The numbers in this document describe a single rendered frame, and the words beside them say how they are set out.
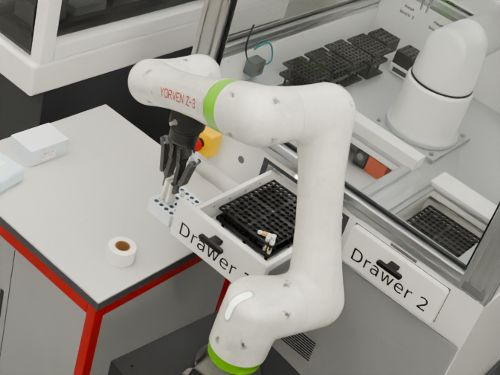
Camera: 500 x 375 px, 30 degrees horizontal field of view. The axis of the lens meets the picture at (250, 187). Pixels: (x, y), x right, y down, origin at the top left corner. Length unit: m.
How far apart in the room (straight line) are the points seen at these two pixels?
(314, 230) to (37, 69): 1.09
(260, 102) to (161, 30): 1.29
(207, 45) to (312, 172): 0.73
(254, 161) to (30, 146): 0.60
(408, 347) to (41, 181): 1.05
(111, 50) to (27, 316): 0.88
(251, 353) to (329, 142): 0.46
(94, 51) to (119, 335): 0.89
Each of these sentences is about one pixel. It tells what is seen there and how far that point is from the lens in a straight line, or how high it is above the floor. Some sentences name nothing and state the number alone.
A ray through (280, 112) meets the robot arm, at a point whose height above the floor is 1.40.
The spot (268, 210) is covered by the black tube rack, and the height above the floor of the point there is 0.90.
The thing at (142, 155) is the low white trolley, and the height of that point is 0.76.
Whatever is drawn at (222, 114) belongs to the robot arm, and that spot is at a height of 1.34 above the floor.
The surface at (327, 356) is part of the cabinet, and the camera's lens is 2.64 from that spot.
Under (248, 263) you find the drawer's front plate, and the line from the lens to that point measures 2.18.
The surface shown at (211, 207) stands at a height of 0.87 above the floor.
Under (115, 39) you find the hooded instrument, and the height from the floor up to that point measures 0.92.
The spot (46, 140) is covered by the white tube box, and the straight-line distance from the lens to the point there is 2.57.
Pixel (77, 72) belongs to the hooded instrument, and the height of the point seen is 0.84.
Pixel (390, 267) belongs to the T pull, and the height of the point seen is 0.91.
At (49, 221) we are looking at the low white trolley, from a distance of 2.39.
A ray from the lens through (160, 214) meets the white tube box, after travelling 2.45.
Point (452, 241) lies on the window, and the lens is 2.28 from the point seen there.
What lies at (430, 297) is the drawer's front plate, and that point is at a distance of 2.33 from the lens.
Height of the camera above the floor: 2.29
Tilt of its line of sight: 35 degrees down
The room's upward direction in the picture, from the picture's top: 18 degrees clockwise
